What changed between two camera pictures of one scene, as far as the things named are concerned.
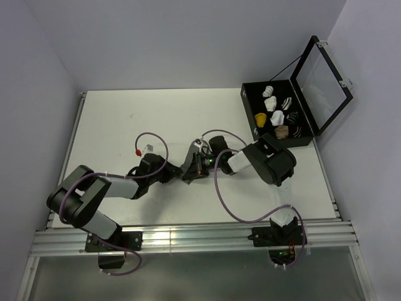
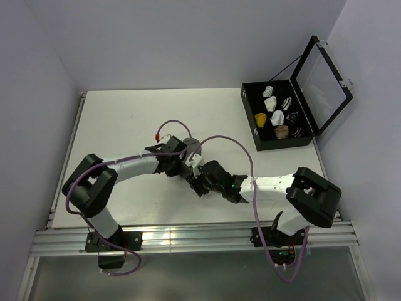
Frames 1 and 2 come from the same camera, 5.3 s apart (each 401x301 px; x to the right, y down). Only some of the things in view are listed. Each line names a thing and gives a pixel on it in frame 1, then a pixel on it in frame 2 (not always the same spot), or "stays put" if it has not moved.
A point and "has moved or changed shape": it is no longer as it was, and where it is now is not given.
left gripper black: (170, 172) to (177, 171)
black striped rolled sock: (292, 117) stays put
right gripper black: (193, 172) to (195, 184)
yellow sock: (260, 118) stays put
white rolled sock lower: (277, 118) stays put
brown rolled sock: (282, 132) stays put
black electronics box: (111, 259) stays put
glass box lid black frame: (319, 88) stays put
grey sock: (193, 148) has moved or changed shape
